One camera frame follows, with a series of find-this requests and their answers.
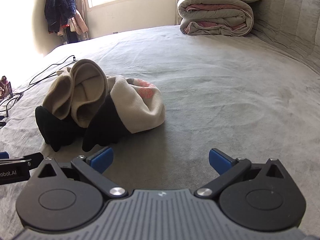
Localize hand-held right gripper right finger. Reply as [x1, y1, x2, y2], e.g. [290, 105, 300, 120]
[195, 148, 294, 200]

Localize grey quilted headboard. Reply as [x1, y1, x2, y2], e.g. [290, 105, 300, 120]
[250, 0, 320, 74]

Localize dark blue hanging jacket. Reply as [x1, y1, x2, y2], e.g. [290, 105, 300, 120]
[44, 0, 76, 33]

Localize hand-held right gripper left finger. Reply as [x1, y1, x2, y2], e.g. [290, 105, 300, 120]
[29, 147, 128, 199]

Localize floral bag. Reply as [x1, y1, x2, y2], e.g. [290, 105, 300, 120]
[0, 76, 8, 99]

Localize black cable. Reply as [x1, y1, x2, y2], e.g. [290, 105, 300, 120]
[29, 55, 77, 85]
[0, 92, 24, 119]

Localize pink hanging clothes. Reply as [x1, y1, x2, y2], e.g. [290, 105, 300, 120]
[57, 11, 88, 37]

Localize grey bed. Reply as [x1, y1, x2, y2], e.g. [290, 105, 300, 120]
[0, 25, 320, 240]

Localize beige and black sweatshirt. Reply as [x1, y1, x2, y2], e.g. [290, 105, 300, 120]
[35, 59, 166, 152]

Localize folded grey pink quilt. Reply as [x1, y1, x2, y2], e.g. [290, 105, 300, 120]
[177, 0, 254, 37]

